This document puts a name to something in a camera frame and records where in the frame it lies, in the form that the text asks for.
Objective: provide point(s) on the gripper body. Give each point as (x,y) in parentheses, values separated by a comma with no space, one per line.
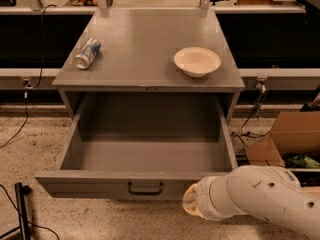
(202,197)

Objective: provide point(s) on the grey top drawer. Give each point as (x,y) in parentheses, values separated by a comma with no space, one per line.
(143,138)

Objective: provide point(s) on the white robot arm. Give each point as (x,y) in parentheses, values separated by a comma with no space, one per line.
(270,193)

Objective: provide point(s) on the green snack bag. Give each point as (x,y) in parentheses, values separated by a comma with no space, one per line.
(301,161)

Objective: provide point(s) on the brown cardboard box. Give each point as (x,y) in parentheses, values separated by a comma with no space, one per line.
(292,134)

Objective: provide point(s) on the white ceramic bowl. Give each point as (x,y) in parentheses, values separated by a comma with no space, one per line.
(196,61)

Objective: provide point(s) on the grey metal cabinet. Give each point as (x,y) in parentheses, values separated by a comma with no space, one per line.
(137,53)

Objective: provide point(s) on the black stand pole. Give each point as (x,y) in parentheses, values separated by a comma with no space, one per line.
(20,222)

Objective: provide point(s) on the silver blue soda can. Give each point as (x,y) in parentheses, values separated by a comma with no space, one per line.
(87,53)

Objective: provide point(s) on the black drawer handle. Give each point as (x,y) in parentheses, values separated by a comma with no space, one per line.
(145,189)

